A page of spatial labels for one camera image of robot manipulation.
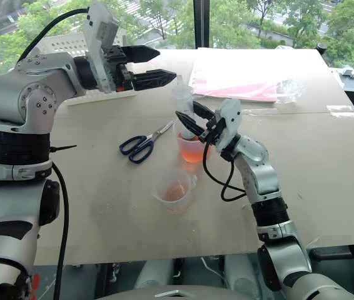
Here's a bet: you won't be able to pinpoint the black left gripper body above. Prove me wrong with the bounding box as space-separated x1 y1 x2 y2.
103 45 137 93

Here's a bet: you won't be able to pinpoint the clear plastic bottle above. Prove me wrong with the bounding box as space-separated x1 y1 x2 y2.
171 76 200 141

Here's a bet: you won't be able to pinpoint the clear measuring cup, little red liquid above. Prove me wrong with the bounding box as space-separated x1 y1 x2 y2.
151 167 198 215

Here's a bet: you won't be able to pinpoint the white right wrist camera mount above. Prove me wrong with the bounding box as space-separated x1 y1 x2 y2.
213 99 243 154

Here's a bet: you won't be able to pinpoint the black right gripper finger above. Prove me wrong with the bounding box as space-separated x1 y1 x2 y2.
175 111 206 139
192 100 215 122

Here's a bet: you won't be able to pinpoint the clear tape strip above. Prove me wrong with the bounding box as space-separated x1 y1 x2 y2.
240 107 280 116

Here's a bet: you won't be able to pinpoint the white rounded robot leg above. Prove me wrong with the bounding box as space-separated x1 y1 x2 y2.
223 253 261 292
133 257 175 290

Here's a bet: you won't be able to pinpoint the clear measuring cup, much red liquid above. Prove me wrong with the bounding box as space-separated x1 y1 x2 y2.
174 119 213 166

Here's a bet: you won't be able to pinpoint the grey robot torso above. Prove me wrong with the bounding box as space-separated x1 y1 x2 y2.
94 282 292 300

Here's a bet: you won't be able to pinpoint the pink and white paper pad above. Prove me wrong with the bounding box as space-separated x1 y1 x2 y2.
188 47 294 104

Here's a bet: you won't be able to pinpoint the black zip tie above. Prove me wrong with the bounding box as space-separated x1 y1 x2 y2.
49 144 78 154

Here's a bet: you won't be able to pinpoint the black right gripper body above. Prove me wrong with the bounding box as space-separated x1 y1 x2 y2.
199 109 228 146

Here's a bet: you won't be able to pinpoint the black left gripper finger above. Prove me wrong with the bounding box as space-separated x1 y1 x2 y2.
131 69 178 93
123 45 161 64

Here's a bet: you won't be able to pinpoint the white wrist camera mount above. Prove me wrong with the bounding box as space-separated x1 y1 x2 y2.
213 99 243 154
81 0 127 94

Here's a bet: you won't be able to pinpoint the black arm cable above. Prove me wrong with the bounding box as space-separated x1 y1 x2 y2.
16 8 91 296
202 141 247 203

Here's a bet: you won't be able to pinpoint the clear tape patch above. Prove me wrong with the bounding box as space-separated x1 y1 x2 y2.
326 105 354 119

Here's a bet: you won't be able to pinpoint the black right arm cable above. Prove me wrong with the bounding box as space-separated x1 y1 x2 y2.
202 141 247 203

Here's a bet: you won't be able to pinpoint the white perforated plastic tray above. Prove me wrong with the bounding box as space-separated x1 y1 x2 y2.
35 34 138 106

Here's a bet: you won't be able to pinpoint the crumpled clear plastic wrapper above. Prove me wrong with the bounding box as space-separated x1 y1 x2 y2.
275 78 305 106

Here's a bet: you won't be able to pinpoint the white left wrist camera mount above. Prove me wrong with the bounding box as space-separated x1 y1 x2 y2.
81 0 127 94

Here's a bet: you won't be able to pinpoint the blue handled scissors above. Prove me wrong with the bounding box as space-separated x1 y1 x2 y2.
119 121 176 164

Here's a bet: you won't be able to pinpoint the black window frame post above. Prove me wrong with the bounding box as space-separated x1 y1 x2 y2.
194 0 211 50

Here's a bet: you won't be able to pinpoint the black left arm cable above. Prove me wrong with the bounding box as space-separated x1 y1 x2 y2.
16 8 91 296

